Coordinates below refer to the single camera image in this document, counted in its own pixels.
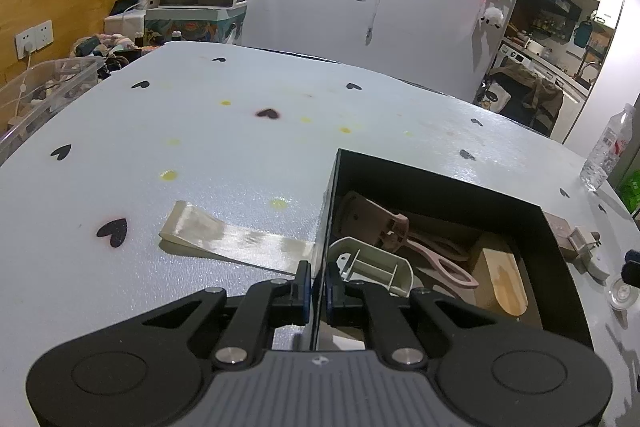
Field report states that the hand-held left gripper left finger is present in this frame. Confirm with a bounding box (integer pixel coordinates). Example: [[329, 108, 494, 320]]
[[132, 260, 310, 369]]

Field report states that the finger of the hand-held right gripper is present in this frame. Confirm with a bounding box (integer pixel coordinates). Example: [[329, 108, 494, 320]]
[[622, 248, 640, 290]]

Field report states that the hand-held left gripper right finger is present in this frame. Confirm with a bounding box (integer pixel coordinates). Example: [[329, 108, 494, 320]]
[[324, 263, 506, 368]]

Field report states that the white plastic tray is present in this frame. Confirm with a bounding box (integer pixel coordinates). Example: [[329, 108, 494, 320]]
[[327, 237, 415, 298]]

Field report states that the pink eyelash curler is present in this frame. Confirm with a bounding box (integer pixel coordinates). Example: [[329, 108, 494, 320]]
[[337, 191, 480, 293]]

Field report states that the oval wooden lidded box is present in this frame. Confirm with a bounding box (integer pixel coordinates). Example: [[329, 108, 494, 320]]
[[470, 232, 543, 323]]

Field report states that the black box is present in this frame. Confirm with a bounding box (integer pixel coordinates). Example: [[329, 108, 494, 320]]
[[310, 148, 596, 353]]

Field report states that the clear round lid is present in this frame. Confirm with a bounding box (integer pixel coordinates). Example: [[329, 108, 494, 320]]
[[606, 277, 636, 310]]

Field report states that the white round case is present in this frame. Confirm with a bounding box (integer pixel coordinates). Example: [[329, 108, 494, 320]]
[[586, 252, 612, 283]]

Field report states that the green bag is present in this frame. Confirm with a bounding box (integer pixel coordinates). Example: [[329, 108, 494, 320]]
[[619, 167, 640, 210]]

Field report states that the brown flat board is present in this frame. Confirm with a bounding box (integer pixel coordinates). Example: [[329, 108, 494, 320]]
[[542, 211, 576, 260]]

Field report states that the beige plastic strip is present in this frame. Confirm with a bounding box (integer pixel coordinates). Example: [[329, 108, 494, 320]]
[[159, 200, 317, 278]]

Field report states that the clear plastic water bottle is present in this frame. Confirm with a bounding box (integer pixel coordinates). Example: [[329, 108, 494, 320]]
[[580, 103, 635, 192]]

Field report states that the chair with brown cloth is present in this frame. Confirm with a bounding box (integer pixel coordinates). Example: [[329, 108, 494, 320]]
[[487, 66, 566, 138]]

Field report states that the heart print table cover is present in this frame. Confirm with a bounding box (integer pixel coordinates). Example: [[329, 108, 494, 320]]
[[0, 41, 640, 427]]

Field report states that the black bag white print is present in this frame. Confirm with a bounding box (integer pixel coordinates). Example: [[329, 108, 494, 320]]
[[475, 74, 516, 115]]

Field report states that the teal hanging kitchen item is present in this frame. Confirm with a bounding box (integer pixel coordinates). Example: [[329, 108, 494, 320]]
[[572, 19, 593, 49]]

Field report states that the white washing machine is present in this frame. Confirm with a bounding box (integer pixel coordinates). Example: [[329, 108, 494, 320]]
[[497, 41, 536, 70]]

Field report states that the white sheep plush toy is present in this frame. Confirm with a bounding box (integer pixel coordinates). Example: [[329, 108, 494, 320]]
[[477, 6, 505, 30]]

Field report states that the teal printed cabinet cloth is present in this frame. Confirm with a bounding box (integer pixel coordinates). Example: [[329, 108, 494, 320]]
[[144, 4, 248, 46]]

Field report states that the pile of plush toys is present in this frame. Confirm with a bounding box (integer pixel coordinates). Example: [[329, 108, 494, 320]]
[[70, 33, 143, 68]]

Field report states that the clear plastic storage bin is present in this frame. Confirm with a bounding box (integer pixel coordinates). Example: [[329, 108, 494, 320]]
[[0, 58, 106, 165]]

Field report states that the hanging white cable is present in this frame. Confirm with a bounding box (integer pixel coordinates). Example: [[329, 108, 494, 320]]
[[364, 0, 398, 45]]

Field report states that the white wall socket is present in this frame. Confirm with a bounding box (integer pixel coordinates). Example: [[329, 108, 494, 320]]
[[14, 20, 54, 60]]

